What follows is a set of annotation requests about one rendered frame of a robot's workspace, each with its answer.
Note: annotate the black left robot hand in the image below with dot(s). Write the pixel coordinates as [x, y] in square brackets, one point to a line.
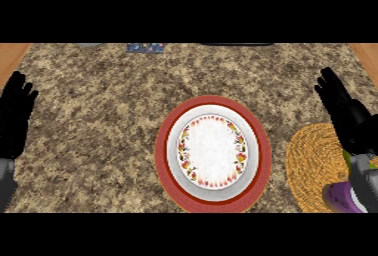
[15, 113]

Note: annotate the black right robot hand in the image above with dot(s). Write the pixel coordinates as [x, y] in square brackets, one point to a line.
[350, 116]

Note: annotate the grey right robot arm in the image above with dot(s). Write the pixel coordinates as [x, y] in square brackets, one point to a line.
[365, 181]

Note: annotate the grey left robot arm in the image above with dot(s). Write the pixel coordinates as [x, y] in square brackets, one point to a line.
[4, 183]

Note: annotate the green pear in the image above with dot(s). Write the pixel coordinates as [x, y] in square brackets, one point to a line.
[347, 160]

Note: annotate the yellow woven straw placemat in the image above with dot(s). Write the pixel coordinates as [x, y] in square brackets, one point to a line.
[315, 166]

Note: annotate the red rimmed floral plate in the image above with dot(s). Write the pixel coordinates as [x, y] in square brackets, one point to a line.
[213, 154]

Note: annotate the grey round object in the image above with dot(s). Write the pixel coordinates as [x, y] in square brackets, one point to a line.
[89, 44]

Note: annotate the blue patterned box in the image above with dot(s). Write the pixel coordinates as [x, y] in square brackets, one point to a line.
[145, 47]

